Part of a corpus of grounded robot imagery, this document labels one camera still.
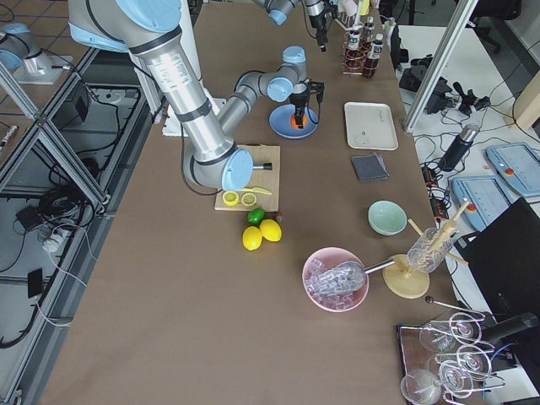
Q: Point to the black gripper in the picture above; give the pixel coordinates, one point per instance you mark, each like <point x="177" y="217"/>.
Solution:
<point x="315" y="11"/>
<point x="299" y="100"/>

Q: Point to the orange mandarin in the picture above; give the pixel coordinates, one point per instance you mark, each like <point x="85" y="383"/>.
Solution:
<point x="298" y="122"/>

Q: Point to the blue plate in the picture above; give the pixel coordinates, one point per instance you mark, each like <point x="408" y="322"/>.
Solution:
<point x="280" y="120"/>

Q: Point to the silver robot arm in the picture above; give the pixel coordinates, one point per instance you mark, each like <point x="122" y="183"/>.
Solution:
<point x="280" y="10"/>
<point x="151" y="31"/>

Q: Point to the tea bottle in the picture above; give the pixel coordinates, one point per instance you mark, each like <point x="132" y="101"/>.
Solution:
<point x="368" y="29"/>
<point x="373" y="56"/>
<point x="353" y="54"/>

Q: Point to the steel muddler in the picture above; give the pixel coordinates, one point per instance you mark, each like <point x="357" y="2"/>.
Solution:
<point x="263" y="166"/>

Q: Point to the wooden cutting board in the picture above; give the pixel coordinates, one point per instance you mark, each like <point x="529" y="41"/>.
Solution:
<point x="264" y="179"/>

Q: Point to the cream rabbit tray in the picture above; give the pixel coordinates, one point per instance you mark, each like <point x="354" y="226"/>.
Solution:
<point x="370" y="126"/>

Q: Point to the yellow plastic knife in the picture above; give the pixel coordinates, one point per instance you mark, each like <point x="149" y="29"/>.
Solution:
<point x="261" y="190"/>

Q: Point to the grey cloth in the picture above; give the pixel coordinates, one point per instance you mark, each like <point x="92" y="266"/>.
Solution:
<point x="369" y="168"/>

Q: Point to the lemon slice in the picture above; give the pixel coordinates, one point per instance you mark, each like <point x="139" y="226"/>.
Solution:
<point x="248" y="199"/>

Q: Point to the lemon half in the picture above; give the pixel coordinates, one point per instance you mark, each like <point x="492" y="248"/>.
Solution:
<point x="230" y="198"/>

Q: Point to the green lime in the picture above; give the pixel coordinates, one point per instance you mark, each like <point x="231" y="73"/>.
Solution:
<point x="256" y="216"/>

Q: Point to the green bowl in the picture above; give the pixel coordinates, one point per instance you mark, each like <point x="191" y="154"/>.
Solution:
<point x="387" y="218"/>

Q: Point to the pink bowl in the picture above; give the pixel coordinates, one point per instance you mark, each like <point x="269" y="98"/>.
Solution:
<point x="318" y="263"/>

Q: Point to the black thermos bottle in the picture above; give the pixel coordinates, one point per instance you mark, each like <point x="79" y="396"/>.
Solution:
<point x="459" y="146"/>

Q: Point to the metal ice scoop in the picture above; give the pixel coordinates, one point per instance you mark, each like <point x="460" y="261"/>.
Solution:
<point x="347" y="277"/>

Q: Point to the clear glass mug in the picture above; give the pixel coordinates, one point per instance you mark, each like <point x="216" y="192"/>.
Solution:
<point x="428" y="252"/>

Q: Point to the teach pendant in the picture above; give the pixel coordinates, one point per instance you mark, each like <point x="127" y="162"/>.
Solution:
<point x="487" y="198"/>
<point x="518" y="165"/>

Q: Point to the cocktail glass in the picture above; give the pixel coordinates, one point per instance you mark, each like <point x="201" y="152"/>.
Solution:
<point x="436" y="336"/>
<point x="421" y="387"/>
<point x="464" y="328"/>
<point x="462" y="371"/>

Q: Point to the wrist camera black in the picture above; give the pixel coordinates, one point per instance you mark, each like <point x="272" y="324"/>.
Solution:
<point x="316" y="88"/>

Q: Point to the copper wire bottle rack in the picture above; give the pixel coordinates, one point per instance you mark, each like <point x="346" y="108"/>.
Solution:
<point x="362" y="49"/>

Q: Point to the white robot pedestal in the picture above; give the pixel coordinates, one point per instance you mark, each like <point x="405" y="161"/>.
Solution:
<point x="172" y="127"/>

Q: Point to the aluminium frame post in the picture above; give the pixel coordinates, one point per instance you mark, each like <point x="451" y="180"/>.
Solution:
<point x="452" y="34"/>

